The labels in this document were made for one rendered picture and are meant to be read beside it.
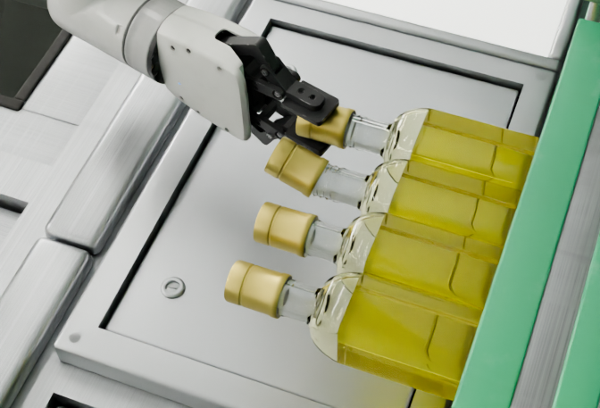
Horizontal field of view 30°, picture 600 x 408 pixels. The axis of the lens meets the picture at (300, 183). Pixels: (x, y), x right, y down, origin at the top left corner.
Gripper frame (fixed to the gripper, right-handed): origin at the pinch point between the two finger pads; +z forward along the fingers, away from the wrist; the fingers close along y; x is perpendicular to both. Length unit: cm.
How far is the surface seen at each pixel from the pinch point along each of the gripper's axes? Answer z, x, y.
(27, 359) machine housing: -10.8, -28.1, -12.4
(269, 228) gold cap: 4.5, -12.0, 1.7
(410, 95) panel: 0.2, 16.7, -12.9
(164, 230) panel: -9.5, -10.9, -12.2
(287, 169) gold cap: 2.3, -6.6, 1.8
